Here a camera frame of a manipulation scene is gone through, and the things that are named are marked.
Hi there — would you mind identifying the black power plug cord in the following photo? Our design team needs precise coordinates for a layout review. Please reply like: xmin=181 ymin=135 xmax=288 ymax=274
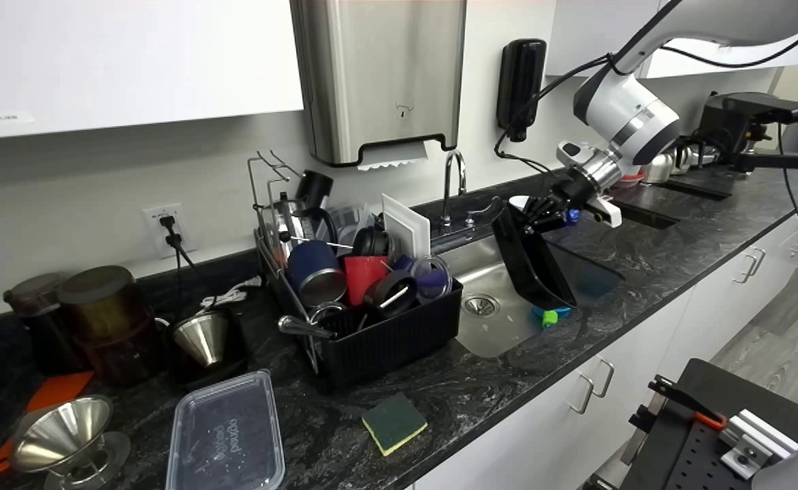
xmin=159 ymin=211 xmax=201 ymax=274

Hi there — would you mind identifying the green yellow sponge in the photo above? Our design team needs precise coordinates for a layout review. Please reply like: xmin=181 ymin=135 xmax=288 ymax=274
xmin=361 ymin=389 xmax=431 ymax=459

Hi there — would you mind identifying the white upper cabinet with handles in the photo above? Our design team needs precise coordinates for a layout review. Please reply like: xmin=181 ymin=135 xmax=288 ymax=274
xmin=544 ymin=0 xmax=798 ymax=78

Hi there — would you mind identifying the steel sink drain strainer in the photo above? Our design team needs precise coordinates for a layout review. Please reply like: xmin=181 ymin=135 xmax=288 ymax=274
xmin=464 ymin=291 xmax=501 ymax=319

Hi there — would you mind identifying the black cup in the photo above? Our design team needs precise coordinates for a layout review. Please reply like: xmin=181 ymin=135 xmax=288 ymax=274
xmin=351 ymin=225 xmax=393 ymax=259

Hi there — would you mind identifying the black camera on stand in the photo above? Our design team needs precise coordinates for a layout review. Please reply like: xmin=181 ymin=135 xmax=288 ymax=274
xmin=696 ymin=90 xmax=798 ymax=173

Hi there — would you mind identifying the small blue bowl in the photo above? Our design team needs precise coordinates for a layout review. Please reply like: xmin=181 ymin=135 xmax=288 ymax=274
xmin=528 ymin=305 xmax=576 ymax=329

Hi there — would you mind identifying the clear plastic container lid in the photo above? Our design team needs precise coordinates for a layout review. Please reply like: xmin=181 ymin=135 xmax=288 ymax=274
xmin=165 ymin=366 xmax=288 ymax=490

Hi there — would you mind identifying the small dark canister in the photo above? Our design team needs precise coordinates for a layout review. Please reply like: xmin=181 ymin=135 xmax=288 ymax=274
xmin=0 ymin=268 xmax=88 ymax=376

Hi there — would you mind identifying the black round mug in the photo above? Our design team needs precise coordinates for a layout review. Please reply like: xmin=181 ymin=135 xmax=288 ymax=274
xmin=366 ymin=268 xmax=422 ymax=316

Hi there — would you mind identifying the stainless steel sink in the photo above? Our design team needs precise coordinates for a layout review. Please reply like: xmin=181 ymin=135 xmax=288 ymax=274
xmin=436 ymin=227 xmax=628 ymax=362

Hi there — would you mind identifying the white plastic container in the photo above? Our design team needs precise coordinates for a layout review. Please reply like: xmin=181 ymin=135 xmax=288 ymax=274
xmin=378 ymin=189 xmax=433 ymax=264

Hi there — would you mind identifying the black wall soap dispenser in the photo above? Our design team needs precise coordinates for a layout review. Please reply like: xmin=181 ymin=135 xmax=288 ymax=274
xmin=494 ymin=34 xmax=551 ymax=143

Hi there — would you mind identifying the small steel pot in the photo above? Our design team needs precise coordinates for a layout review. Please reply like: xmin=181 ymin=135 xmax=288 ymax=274
xmin=171 ymin=306 xmax=231 ymax=366

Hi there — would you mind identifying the steel kettle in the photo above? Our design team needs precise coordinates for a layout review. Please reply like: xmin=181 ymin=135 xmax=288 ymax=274
xmin=647 ymin=153 xmax=681 ymax=184

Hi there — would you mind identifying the chrome wire holder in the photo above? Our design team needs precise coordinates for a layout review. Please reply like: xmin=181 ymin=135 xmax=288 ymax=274
xmin=246 ymin=147 xmax=305 ymax=267

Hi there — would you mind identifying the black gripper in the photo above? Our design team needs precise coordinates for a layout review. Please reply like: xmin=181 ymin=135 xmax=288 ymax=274
xmin=523 ymin=169 xmax=600 ymax=237

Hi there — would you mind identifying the white wall outlet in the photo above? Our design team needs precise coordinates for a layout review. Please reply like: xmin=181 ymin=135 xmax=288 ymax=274
xmin=143 ymin=199 xmax=188 ymax=255

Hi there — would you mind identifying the black robot stand platform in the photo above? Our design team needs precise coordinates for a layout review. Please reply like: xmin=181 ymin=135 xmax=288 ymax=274
xmin=619 ymin=355 xmax=798 ymax=490

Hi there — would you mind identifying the chrome gooseneck faucet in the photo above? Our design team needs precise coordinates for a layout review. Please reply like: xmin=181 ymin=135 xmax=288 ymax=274
xmin=436 ymin=147 xmax=510 ymax=234

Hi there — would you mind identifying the steel ladle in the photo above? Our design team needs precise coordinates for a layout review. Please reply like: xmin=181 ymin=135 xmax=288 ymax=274
xmin=275 ymin=310 xmax=339 ymax=342

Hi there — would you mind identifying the black orange-handled tool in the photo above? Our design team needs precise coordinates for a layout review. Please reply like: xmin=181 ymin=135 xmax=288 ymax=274
xmin=648 ymin=373 xmax=732 ymax=436

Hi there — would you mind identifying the red cup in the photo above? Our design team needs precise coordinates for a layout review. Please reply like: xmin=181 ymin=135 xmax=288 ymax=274
xmin=340 ymin=253 xmax=393 ymax=306

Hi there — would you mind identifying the white base cabinet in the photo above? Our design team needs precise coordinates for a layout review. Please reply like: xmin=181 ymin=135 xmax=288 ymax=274
xmin=407 ymin=192 xmax=798 ymax=490

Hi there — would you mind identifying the large dark brown canister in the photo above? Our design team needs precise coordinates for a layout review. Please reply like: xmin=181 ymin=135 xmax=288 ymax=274
xmin=56 ymin=264 xmax=151 ymax=383

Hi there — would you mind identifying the stainless paper towel dispenser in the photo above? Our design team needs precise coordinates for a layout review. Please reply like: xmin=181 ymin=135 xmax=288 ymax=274
xmin=288 ymin=0 xmax=470 ymax=170

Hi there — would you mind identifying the steel funnel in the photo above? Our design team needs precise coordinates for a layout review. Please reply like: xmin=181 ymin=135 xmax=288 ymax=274
xmin=12 ymin=391 xmax=114 ymax=476

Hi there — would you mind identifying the aluminium extrusion bracket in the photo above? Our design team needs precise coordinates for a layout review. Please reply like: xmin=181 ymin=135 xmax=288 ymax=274
xmin=720 ymin=406 xmax=798 ymax=481

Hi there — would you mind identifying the black flat tray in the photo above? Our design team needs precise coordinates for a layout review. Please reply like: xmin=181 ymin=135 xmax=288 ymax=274
xmin=663 ymin=165 xmax=739 ymax=203

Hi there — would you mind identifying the black dish rack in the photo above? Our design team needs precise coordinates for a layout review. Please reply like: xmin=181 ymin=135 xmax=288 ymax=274
xmin=256 ymin=225 xmax=467 ymax=393

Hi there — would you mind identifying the black flat mat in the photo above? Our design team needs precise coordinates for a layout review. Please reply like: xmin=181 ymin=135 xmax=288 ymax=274
xmin=613 ymin=202 xmax=681 ymax=231

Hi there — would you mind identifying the clear bluish plastic cup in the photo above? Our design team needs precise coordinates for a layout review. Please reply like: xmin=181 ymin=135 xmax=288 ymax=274
xmin=411 ymin=255 xmax=455 ymax=302

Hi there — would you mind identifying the blue metal mug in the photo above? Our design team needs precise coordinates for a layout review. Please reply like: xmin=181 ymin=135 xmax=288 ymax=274
xmin=286 ymin=238 xmax=348 ymax=310

